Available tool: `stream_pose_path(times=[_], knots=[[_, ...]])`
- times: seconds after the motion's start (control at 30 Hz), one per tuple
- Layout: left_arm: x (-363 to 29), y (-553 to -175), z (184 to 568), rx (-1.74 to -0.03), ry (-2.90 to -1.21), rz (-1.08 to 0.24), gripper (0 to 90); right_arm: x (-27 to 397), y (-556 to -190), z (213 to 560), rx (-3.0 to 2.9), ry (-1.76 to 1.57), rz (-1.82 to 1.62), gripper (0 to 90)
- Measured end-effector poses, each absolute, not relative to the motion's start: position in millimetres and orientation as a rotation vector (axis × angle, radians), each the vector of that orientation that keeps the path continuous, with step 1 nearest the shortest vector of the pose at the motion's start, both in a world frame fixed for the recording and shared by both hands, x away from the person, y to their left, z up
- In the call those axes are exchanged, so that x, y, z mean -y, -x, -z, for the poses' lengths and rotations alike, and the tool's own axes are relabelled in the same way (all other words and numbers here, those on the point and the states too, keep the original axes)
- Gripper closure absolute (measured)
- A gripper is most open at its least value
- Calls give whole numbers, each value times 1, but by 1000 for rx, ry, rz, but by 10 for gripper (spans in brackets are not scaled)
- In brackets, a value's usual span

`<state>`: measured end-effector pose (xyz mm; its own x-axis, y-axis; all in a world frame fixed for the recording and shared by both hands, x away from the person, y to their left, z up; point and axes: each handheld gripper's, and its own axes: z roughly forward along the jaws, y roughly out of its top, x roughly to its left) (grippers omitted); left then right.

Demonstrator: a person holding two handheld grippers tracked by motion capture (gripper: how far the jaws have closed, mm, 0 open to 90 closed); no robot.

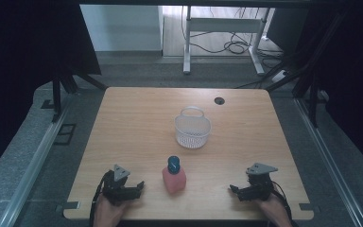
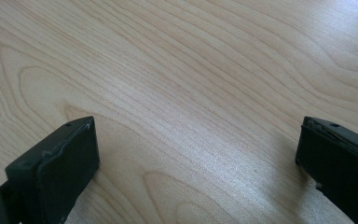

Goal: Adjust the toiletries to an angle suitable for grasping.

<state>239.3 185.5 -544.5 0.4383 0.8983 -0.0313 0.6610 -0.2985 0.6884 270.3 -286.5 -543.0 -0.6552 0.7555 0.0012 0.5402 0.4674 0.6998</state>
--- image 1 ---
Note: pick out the person's left hand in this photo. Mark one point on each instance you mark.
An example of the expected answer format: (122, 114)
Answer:
(108, 213)

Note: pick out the white power strip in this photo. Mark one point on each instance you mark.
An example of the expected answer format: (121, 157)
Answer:
(280, 76)

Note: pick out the black curtain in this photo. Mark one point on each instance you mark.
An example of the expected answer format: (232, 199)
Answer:
(28, 63)
(353, 78)

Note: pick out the pink bottle with blue cap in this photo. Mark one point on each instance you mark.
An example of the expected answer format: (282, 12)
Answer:
(174, 177)

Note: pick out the person's right hand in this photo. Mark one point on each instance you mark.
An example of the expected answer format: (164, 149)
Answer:
(274, 211)

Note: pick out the white desk frame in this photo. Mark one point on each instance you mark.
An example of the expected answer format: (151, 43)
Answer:
(223, 25)

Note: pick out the black metal stand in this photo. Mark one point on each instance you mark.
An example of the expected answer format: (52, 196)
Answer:
(312, 94)
(56, 94)

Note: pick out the aluminium rail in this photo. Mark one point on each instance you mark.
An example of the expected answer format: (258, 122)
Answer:
(34, 164)
(331, 164)

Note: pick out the white plastic basket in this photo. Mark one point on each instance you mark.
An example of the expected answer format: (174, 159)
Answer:
(192, 128)

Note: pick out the dark box under desk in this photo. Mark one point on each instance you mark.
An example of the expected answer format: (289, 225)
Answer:
(286, 28)

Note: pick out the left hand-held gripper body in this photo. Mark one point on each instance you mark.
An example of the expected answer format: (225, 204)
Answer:
(116, 189)

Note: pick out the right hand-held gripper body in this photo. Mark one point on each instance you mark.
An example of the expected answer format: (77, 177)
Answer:
(260, 184)

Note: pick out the black square floor frame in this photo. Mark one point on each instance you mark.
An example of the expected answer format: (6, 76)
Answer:
(65, 134)

